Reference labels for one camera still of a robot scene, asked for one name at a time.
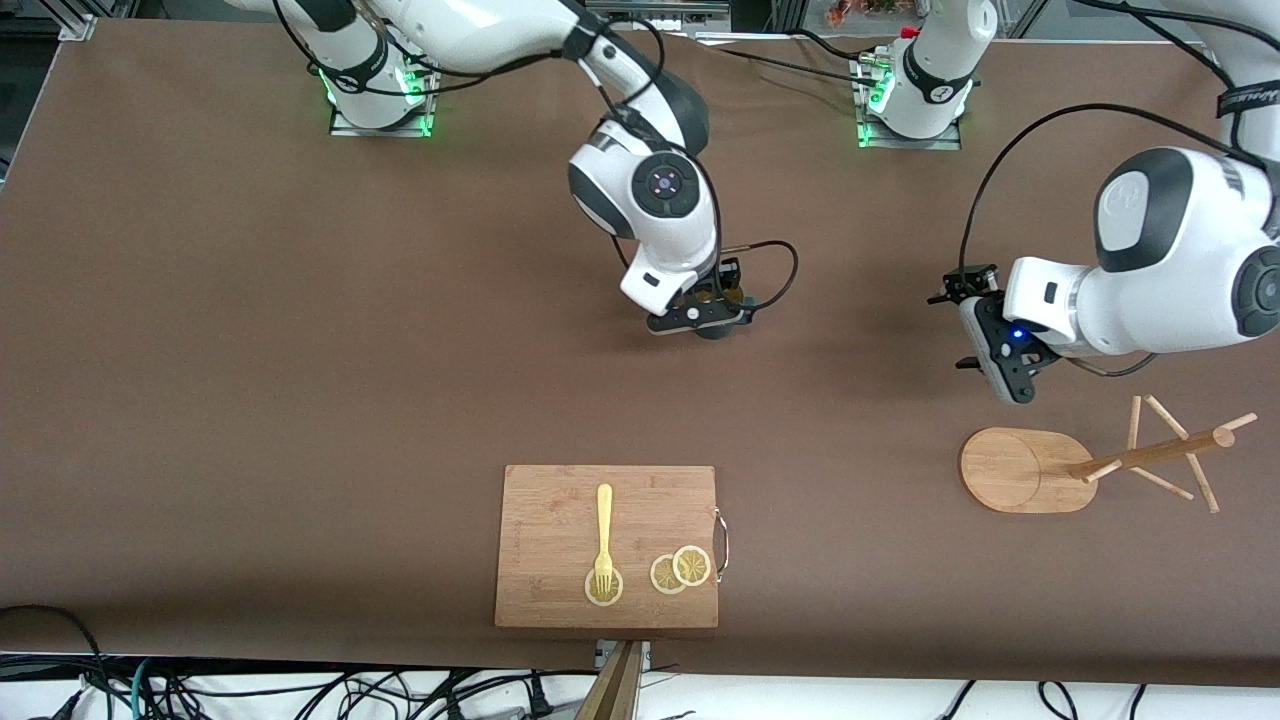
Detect teal mug yellow inside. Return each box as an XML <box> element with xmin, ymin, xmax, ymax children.
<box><xmin>692</xmin><ymin>288</ymin><xmax>737</xmax><ymax>342</ymax></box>

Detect bamboo mug rack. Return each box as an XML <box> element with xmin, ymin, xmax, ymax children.
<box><xmin>960</xmin><ymin>396</ymin><xmax>1258</xmax><ymax>515</ymax></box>

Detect white power strip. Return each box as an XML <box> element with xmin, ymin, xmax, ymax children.
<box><xmin>590</xmin><ymin>0</ymin><xmax>731</xmax><ymax>29</ymax></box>

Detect yellow plastic fork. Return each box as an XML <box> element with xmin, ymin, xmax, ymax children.
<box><xmin>594</xmin><ymin>484</ymin><xmax>614</xmax><ymax>595</ymax></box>

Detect wooden cutting board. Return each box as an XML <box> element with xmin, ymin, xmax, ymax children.
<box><xmin>494</xmin><ymin>465</ymin><xmax>729</xmax><ymax>630</ymax></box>

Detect wooden strip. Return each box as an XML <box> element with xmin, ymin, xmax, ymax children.
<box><xmin>575</xmin><ymin>640</ymin><xmax>643</xmax><ymax>720</ymax></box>

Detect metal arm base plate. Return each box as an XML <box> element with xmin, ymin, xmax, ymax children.
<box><xmin>330</xmin><ymin>60</ymin><xmax>438</xmax><ymax>138</ymax></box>
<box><xmin>856</xmin><ymin>55</ymin><xmax>963</xmax><ymax>151</ymax></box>

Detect aluminium frame profile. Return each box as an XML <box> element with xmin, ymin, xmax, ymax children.
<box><xmin>55</xmin><ymin>0</ymin><xmax>101</xmax><ymax>43</ymax></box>

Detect teal cable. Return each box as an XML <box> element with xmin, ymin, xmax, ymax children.
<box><xmin>130</xmin><ymin>658</ymin><xmax>161</xmax><ymax>720</ymax></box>

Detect thick black cable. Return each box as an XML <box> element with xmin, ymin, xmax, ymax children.
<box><xmin>0</xmin><ymin>605</ymin><xmax>109</xmax><ymax>720</ymax></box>

